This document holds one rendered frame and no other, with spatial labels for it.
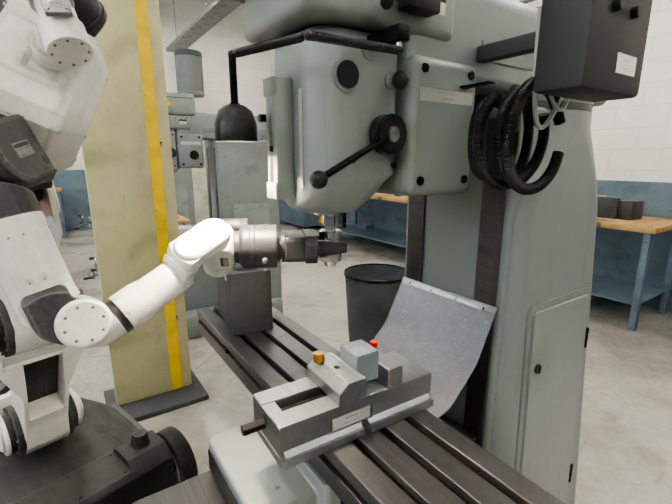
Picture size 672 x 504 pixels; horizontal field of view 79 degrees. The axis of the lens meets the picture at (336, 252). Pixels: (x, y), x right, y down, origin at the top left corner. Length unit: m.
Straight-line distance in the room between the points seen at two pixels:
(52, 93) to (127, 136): 1.58
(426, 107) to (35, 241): 0.69
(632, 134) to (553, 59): 4.24
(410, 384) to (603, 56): 0.65
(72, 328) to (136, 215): 1.75
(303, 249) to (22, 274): 0.45
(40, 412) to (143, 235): 1.29
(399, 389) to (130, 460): 0.81
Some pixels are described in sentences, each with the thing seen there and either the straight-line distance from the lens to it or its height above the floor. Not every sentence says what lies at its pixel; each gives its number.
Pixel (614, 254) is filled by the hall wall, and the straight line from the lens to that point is 5.06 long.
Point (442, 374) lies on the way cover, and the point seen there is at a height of 0.90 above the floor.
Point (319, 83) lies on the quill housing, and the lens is 0.73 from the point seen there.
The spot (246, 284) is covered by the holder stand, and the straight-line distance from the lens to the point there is 1.19.
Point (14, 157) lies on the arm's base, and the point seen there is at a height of 1.41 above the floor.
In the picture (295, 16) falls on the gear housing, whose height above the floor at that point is 1.63.
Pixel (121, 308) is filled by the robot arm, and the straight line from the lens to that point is 0.78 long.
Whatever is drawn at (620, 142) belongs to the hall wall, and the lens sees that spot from 5.02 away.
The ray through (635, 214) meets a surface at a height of 0.93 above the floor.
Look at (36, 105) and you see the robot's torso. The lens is 0.85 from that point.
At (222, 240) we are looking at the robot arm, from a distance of 0.79.
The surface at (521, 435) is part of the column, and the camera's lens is 1.24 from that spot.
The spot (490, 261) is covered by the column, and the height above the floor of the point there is 1.18.
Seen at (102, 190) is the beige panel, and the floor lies 1.25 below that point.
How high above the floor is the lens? 1.41
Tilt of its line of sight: 13 degrees down
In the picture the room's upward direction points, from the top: straight up
